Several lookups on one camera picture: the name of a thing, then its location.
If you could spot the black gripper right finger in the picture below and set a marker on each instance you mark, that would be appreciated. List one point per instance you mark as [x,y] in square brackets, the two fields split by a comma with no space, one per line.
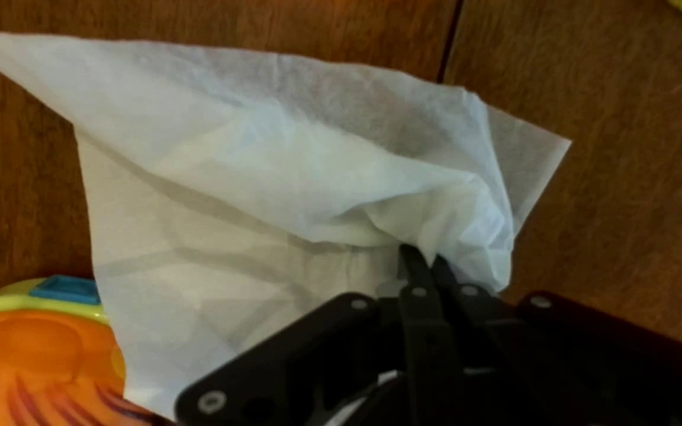
[579,363]

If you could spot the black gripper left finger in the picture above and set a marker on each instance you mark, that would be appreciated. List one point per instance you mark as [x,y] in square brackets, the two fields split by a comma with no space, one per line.
[355,355]

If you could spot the white paper towel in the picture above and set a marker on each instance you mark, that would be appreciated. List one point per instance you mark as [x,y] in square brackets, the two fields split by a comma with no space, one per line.
[278,172]

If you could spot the orange tiger toy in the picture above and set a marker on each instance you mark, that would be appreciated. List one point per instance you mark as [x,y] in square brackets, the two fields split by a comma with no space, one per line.
[35,363]

